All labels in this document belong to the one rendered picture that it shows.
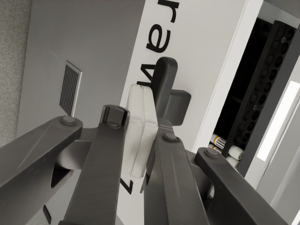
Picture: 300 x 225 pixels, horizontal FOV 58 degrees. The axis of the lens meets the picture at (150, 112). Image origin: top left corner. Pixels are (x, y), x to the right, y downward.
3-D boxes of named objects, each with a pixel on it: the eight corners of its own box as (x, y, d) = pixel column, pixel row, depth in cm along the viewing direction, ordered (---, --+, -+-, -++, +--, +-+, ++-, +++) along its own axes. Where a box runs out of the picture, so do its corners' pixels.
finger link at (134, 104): (127, 177, 13) (112, 174, 13) (131, 123, 20) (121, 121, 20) (143, 122, 12) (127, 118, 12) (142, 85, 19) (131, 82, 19)
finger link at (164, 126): (156, 157, 11) (224, 172, 11) (151, 114, 16) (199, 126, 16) (146, 188, 12) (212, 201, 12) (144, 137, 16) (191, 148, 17)
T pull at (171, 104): (130, 147, 21) (140, 157, 20) (156, 53, 19) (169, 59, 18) (164, 144, 23) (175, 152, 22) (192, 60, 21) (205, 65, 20)
